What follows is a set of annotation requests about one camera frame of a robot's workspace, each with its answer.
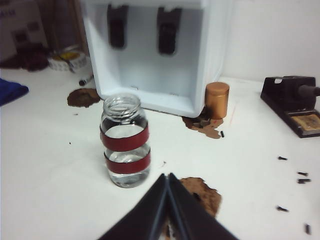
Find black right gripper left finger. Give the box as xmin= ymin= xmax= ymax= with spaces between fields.
xmin=98 ymin=173 xmax=168 ymax=240

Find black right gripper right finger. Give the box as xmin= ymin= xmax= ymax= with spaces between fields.
xmin=167 ymin=172 xmax=240 ymax=240

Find glass bottle with red bands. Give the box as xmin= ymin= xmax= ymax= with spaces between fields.
xmin=99 ymin=93 xmax=152 ymax=189

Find white AUX water dispenser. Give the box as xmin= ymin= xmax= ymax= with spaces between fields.
xmin=81 ymin=0 xmax=233 ymax=119

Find black dispenser tap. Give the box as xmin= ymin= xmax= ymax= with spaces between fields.
xmin=106 ymin=3 xmax=130 ymax=50
xmin=156 ymin=6 xmax=183 ymax=56

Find copper cylindrical canister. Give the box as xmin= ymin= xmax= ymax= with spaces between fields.
xmin=204 ymin=81 xmax=230 ymax=120

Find black soldering iron stand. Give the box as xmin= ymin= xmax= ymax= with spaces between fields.
xmin=259 ymin=76 xmax=320 ymax=139

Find black marker pen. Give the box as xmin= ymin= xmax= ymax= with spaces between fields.
xmin=78 ymin=73 xmax=95 ymax=87

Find white tape roll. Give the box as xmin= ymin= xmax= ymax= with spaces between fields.
xmin=47 ymin=49 xmax=90 ymax=74

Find blue cloth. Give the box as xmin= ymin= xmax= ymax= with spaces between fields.
xmin=0 ymin=77 xmax=30 ymax=107

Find cardboard box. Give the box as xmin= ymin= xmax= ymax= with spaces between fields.
xmin=0 ymin=0 xmax=87 ymax=63

